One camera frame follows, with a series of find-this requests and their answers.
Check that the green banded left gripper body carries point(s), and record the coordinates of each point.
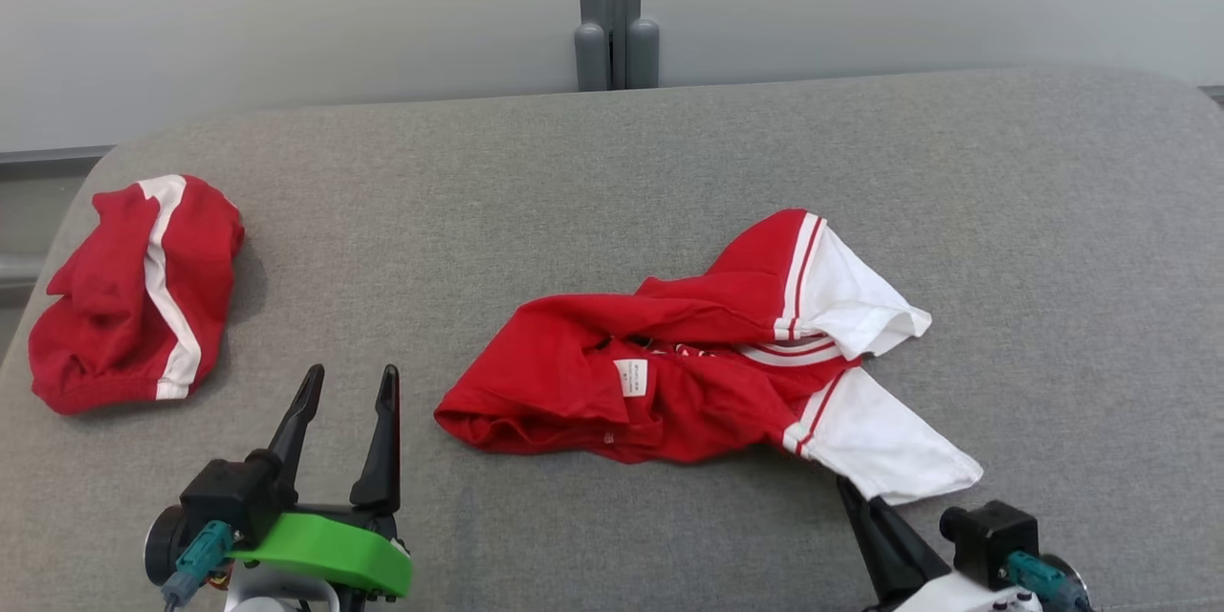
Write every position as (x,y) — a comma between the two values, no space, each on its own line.
(335,550)

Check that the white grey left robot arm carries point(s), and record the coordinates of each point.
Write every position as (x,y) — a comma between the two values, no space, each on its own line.
(268,593)

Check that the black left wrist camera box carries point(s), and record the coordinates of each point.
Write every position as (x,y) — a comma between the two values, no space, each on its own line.
(225,497)

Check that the red jersey with white sleeves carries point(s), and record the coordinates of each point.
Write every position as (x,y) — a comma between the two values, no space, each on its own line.
(574,354)

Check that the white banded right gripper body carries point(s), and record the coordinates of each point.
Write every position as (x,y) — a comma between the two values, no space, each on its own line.
(956,598)

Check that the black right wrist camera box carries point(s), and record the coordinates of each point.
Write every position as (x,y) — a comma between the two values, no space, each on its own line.
(994,535)

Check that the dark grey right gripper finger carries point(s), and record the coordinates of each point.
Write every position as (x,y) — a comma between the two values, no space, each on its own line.
(908,559)
(875,564)

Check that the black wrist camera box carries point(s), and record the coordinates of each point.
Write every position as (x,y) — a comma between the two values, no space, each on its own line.
(994,535)
(225,497)

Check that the red shorts with white stripe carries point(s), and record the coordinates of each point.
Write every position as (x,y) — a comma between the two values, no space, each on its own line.
(105,306)

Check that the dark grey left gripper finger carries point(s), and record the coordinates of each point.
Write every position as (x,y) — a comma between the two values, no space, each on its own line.
(382,449)
(298,430)

